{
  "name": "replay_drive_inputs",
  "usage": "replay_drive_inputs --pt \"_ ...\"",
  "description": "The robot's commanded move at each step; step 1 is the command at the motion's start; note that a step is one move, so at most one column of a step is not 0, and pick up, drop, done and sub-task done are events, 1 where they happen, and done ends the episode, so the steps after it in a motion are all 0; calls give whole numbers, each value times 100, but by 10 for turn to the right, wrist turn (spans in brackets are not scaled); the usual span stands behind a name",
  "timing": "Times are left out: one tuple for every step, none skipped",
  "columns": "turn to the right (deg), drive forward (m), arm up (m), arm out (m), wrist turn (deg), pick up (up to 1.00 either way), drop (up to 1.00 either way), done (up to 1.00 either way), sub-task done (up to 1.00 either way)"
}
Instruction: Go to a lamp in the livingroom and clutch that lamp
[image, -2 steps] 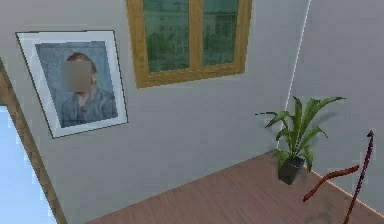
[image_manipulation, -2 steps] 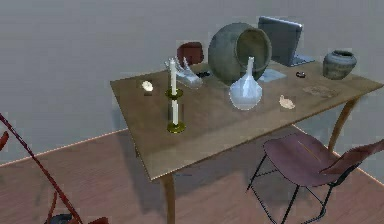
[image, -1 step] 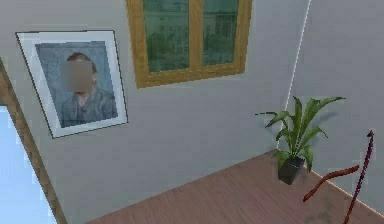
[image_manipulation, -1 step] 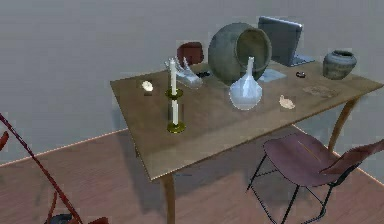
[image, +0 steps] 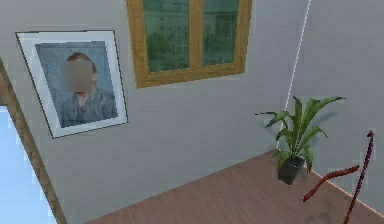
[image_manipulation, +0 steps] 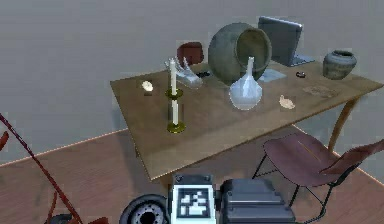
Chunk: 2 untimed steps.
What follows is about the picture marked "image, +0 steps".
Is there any wooden framed window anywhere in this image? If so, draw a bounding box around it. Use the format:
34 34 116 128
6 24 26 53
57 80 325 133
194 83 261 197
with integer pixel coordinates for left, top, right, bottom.
125 0 254 90

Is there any white framed portrait picture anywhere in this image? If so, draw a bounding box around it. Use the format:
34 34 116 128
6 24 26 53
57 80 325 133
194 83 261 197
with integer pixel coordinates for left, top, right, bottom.
15 29 130 140

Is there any dark red thin-stemmed stand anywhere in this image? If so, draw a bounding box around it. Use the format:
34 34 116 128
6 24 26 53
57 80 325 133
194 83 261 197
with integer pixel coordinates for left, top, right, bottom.
302 129 376 224

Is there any green plant in black pot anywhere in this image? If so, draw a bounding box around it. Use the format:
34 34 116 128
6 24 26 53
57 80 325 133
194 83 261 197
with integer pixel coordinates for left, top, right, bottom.
255 95 346 186

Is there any wooden framed glass door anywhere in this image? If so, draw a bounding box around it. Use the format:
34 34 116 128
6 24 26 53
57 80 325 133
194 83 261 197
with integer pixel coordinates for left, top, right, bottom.
0 57 69 224

